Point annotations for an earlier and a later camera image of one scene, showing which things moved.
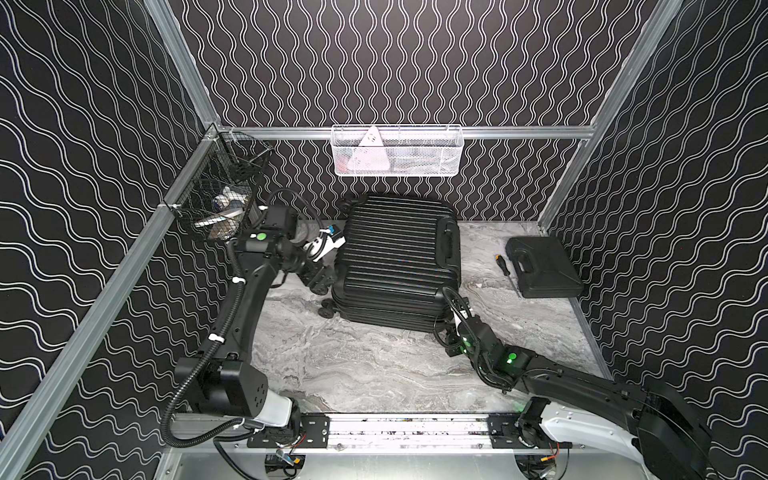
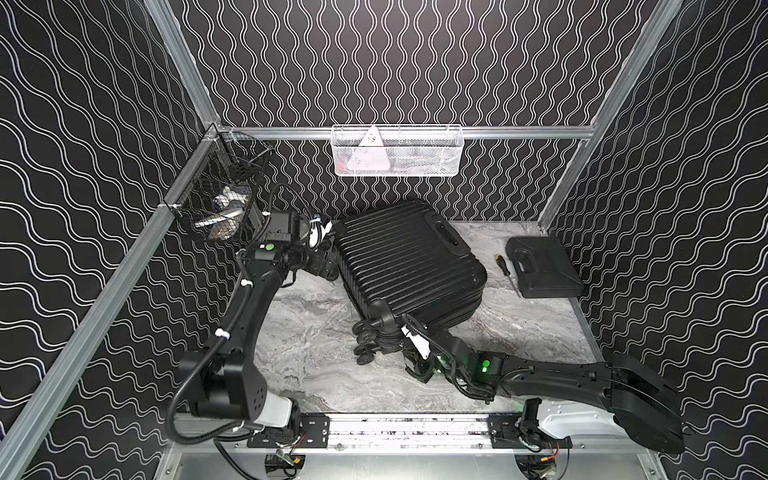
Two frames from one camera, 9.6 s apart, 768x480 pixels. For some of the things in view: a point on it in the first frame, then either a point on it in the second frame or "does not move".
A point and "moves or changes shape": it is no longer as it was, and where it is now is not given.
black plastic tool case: (542, 268) does not move
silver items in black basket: (225, 220) does not move
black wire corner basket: (215, 201) does not move
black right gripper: (449, 337) → (416, 361)
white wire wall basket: (389, 150) does not move
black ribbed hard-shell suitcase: (394, 258) moves or changes shape
